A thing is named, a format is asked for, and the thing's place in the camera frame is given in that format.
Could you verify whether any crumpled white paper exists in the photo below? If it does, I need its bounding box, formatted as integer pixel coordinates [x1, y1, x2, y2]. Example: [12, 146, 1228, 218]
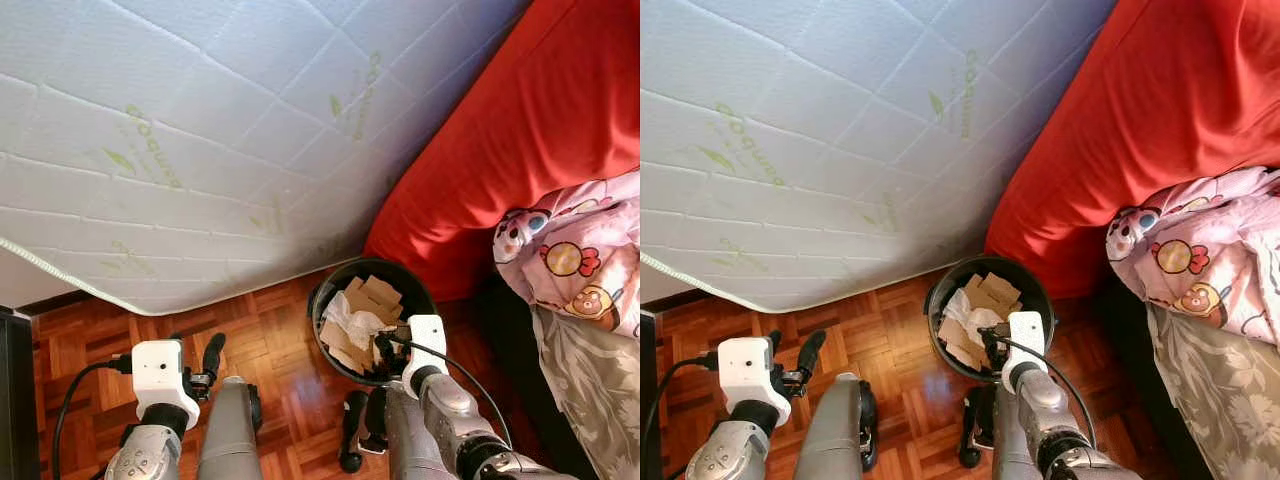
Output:
[950, 300, 1011, 356]
[330, 300, 396, 361]

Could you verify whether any silver right robot leg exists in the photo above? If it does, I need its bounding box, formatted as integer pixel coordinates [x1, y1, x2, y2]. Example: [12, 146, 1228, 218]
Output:
[383, 385, 456, 480]
[988, 385, 1036, 480]

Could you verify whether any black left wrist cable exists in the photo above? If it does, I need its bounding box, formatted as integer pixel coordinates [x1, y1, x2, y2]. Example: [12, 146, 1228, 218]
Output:
[645, 350, 723, 480]
[50, 355, 136, 480]

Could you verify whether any dark cabinet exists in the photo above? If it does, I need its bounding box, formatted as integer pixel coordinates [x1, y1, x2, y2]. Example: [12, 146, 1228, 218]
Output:
[640, 308, 659, 480]
[0, 305, 43, 480]

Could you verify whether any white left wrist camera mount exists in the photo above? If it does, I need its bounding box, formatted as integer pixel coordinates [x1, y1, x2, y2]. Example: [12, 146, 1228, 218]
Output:
[131, 339, 201, 431]
[717, 336, 793, 426]

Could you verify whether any bed with beige floral sheet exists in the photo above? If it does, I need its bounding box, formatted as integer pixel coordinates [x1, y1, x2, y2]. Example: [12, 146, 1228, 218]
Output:
[1145, 300, 1280, 480]
[530, 300, 641, 480]

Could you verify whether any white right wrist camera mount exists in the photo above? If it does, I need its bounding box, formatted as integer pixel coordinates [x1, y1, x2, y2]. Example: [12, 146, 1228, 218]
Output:
[402, 314, 448, 399]
[1003, 311, 1047, 393]

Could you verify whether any thick red cushion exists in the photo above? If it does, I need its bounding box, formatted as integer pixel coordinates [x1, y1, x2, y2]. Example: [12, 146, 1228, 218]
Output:
[362, 0, 641, 303]
[985, 0, 1280, 301]

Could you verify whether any black round waste bin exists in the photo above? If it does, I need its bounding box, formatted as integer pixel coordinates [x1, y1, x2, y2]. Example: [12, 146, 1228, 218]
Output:
[308, 258, 439, 388]
[924, 254, 1057, 383]

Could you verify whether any pink cartoon print blanket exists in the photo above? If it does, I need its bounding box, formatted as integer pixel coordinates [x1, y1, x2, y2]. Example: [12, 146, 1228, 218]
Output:
[1105, 165, 1280, 346]
[492, 170, 641, 341]

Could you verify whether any brown cardboard piece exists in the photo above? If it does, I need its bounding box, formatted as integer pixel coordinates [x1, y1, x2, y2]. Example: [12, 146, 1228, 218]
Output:
[938, 270, 1023, 369]
[318, 275, 406, 373]

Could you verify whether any white quilted mattress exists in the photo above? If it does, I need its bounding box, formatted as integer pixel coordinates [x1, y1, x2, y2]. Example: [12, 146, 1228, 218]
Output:
[0, 0, 531, 317]
[640, 0, 1119, 313]

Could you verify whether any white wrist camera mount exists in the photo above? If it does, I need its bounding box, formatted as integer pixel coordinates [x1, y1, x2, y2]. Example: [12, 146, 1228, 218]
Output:
[131, 339, 201, 431]
[1003, 311, 1047, 393]
[717, 336, 793, 426]
[402, 314, 448, 399]

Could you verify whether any black right robot foot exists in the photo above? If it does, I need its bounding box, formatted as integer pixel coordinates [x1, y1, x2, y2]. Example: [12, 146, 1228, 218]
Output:
[338, 388, 389, 474]
[958, 385, 996, 469]

